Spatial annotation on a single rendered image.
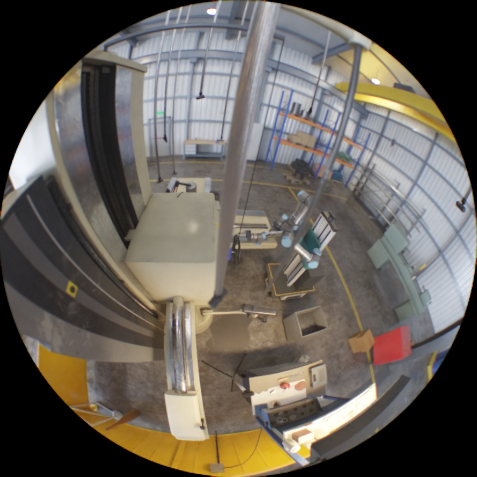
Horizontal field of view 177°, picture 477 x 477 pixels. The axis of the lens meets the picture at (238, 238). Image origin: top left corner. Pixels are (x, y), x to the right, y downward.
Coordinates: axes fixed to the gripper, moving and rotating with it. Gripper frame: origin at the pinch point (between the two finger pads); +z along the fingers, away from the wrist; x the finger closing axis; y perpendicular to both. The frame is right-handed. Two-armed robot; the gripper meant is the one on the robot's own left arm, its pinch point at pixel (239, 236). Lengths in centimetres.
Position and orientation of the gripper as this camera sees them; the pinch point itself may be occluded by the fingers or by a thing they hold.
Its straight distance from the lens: 179.8
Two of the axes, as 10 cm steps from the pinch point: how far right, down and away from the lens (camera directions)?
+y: 1.9, -2.6, -9.5
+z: -9.8, 0.0, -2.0
